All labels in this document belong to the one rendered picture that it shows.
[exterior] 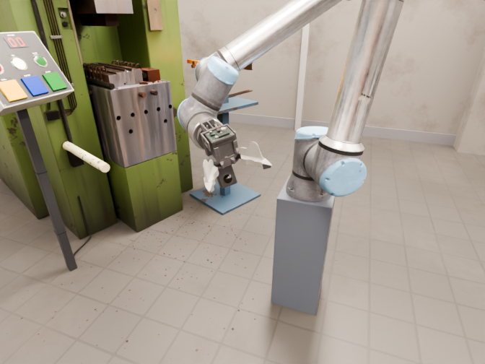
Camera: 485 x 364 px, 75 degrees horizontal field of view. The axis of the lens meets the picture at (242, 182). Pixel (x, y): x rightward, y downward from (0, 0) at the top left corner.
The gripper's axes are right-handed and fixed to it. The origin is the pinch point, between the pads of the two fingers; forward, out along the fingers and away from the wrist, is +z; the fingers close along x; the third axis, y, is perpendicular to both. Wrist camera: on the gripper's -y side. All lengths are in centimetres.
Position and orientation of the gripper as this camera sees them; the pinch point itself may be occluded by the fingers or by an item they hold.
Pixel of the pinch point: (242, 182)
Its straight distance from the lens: 69.0
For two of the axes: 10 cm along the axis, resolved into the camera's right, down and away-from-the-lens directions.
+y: -1.5, -7.6, -6.3
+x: 9.0, -3.7, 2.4
